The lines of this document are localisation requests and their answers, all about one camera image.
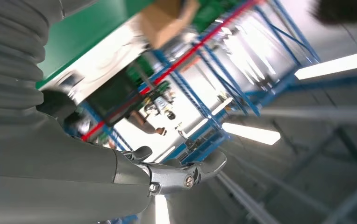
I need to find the background person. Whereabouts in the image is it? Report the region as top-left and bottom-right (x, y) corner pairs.
(126, 110), (168, 137)

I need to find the white table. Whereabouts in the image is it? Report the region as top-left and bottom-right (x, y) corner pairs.
(39, 18), (154, 104)

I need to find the green table mat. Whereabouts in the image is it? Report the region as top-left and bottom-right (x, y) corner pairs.
(36, 0), (154, 90)

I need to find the blue shelf rack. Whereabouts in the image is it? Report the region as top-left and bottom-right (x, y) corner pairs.
(79, 0), (321, 164)

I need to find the red rack beam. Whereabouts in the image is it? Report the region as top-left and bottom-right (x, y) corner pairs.
(81, 0), (260, 143)

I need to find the cardboard box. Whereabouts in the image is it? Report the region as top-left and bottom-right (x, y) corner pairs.
(138, 0), (201, 50)

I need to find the ceiling strip light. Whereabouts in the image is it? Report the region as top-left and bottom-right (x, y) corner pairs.
(221, 122), (281, 146)
(294, 51), (357, 80)

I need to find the green plastic crate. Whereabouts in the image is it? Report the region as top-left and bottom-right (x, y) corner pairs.
(197, 0), (238, 32)

